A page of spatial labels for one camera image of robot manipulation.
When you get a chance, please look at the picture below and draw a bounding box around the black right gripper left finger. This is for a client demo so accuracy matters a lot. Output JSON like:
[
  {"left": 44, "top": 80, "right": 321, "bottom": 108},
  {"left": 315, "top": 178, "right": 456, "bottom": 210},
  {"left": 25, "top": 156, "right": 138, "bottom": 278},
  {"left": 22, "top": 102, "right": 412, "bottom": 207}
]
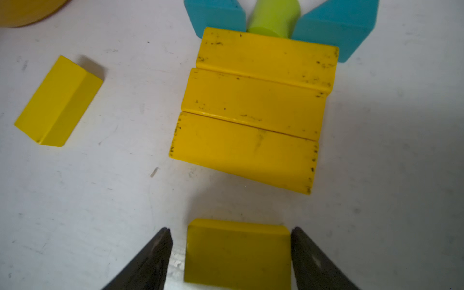
[{"left": 103, "top": 227, "right": 173, "bottom": 290}]

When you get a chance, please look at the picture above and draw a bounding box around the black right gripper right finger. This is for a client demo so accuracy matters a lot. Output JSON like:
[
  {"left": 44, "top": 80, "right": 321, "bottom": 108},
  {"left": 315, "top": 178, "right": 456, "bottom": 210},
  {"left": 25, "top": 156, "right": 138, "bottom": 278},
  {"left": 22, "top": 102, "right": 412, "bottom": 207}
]
[{"left": 291, "top": 227, "right": 359, "bottom": 290}]

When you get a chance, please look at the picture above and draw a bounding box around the yellow block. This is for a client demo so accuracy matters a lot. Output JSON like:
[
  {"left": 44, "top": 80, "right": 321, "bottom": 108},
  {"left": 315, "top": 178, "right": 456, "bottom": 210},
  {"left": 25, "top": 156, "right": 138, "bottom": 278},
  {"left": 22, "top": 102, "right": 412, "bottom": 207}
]
[
  {"left": 169, "top": 112, "right": 319, "bottom": 194},
  {"left": 196, "top": 27, "right": 340, "bottom": 94},
  {"left": 184, "top": 219, "right": 292, "bottom": 290},
  {"left": 14, "top": 56, "right": 103, "bottom": 147},
  {"left": 181, "top": 68, "right": 327, "bottom": 141}
]

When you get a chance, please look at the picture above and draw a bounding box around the yellow block bottom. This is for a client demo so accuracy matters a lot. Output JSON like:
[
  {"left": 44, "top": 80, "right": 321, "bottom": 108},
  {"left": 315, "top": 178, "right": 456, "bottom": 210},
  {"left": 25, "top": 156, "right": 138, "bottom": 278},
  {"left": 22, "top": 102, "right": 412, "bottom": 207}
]
[{"left": 169, "top": 112, "right": 319, "bottom": 194}]

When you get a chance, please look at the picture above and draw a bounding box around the teal triangle block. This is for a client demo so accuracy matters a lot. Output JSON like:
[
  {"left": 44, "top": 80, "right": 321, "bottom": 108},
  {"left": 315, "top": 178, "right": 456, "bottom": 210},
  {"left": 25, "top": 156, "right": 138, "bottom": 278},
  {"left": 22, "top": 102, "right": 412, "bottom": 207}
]
[
  {"left": 184, "top": 0, "right": 247, "bottom": 39},
  {"left": 292, "top": 0, "right": 379, "bottom": 63}
]

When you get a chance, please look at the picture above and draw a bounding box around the light green small block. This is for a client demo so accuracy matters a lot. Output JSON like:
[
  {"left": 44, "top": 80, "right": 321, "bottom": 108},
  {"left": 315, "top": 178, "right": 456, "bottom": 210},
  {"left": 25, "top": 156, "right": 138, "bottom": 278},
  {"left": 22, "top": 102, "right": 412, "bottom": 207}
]
[{"left": 247, "top": 0, "right": 301, "bottom": 39}]

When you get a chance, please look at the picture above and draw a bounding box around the yellow pot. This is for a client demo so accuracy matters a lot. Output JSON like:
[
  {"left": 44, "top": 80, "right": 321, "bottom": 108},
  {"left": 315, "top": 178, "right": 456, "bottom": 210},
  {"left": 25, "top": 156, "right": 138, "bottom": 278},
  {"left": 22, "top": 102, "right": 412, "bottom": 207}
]
[{"left": 1, "top": 0, "right": 68, "bottom": 28}]

